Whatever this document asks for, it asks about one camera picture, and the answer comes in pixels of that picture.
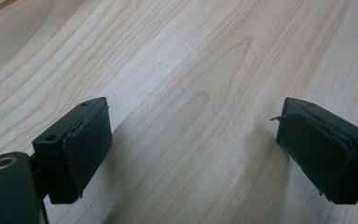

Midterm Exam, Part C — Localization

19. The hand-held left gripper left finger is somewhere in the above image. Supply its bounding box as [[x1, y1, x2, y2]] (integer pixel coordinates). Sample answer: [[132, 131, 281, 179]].
[[32, 96, 114, 205]]

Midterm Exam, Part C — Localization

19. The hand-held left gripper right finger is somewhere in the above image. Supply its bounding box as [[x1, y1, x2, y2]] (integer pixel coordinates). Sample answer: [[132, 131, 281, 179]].
[[269, 96, 358, 205]]

